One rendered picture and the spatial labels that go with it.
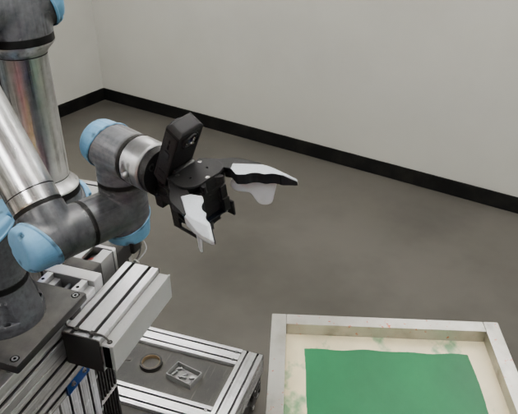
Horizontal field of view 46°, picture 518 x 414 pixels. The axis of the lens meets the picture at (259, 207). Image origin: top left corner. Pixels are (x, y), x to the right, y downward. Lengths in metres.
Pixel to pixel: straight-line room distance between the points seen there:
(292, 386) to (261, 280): 1.91
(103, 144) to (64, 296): 0.48
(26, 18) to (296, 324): 0.98
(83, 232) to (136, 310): 0.50
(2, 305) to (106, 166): 0.41
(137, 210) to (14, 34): 0.34
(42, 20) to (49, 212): 0.34
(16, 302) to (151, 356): 1.48
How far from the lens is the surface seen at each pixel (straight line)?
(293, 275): 3.42
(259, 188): 0.82
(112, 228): 0.96
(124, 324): 1.37
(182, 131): 0.77
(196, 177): 0.80
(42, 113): 1.14
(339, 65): 4.37
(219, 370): 2.59
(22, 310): 1.25
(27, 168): 0.94
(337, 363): 1.57
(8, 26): 1.08
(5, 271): 1.20
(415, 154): 4.35
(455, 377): 1.60
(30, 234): 0.91
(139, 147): 0.88
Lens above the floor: 2.06
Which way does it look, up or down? 31 degrees down
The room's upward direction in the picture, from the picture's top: straight up
